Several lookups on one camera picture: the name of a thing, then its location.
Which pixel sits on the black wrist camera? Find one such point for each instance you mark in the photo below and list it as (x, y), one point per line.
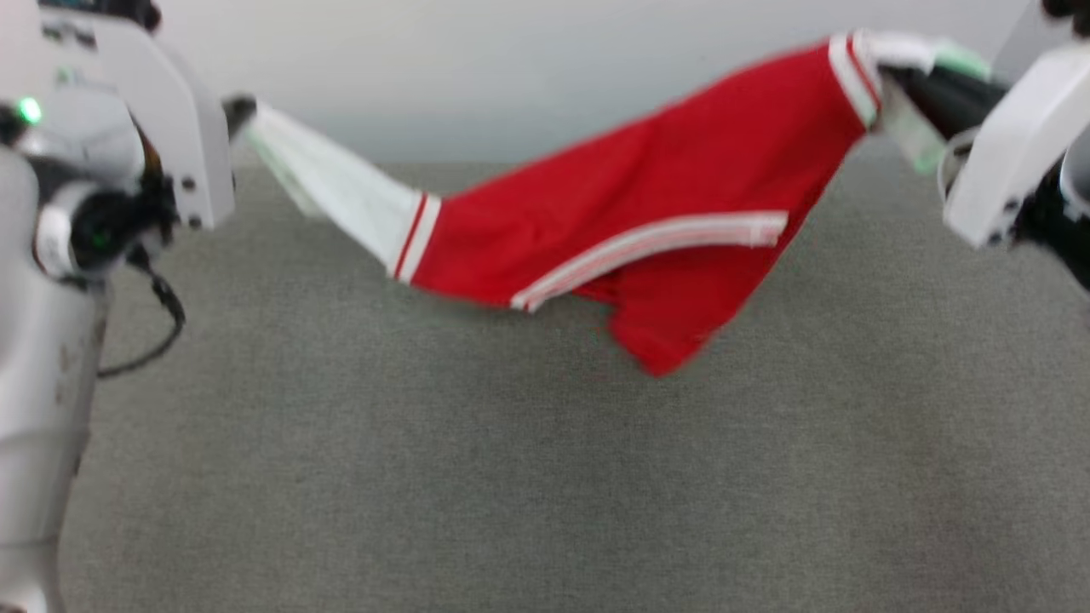
(111, 10)
(1071, 13)

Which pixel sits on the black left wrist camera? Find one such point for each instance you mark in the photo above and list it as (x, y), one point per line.
(111, 10)

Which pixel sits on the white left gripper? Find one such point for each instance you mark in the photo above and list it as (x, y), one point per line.
(187, 136)

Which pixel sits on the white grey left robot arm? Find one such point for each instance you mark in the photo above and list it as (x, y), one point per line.
(34, 383)

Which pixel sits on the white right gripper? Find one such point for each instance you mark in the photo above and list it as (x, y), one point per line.
(1013, 145)

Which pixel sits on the red and white shirt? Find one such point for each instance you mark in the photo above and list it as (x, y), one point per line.
(647, 221)

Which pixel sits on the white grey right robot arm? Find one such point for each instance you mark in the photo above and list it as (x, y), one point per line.
(1064, 226)

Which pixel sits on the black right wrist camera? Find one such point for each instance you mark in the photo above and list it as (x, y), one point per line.
(1071, 13)

